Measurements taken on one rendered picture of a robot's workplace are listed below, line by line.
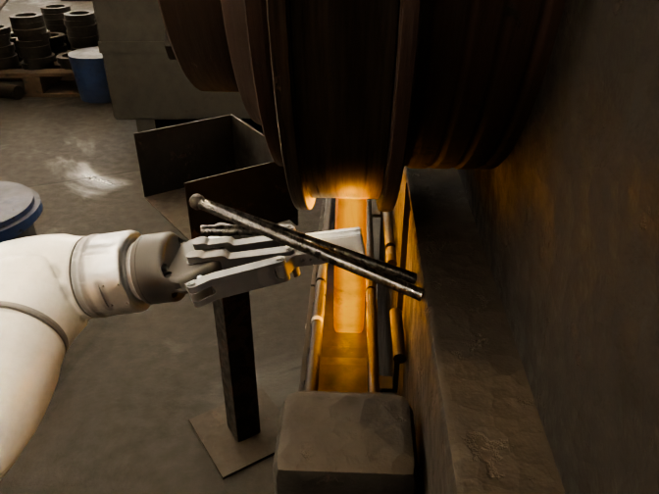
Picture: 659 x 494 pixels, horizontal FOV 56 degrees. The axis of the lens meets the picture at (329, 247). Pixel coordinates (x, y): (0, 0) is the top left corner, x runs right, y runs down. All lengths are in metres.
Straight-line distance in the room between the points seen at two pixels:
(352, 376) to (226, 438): 0.86
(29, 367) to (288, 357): 1.16
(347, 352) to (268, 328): 1.11
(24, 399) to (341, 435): 0.30
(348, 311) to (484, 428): 0.32
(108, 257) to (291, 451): 0.31
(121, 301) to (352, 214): 0.26
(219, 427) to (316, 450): 1.12
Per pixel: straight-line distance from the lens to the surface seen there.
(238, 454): 1.49
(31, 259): 0.69
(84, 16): 4.29
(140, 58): 3.12
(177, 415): 1.61
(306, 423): 0.46
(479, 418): 0.37
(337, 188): 0.44
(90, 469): 1.55
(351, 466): 0.44
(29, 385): 0.63
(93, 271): 0.66
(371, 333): 0.68
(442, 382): 0.39
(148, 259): 0.65
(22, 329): 0.65
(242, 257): 0.62
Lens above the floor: 1.14
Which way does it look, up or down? 31 degrees down
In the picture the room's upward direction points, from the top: straight up
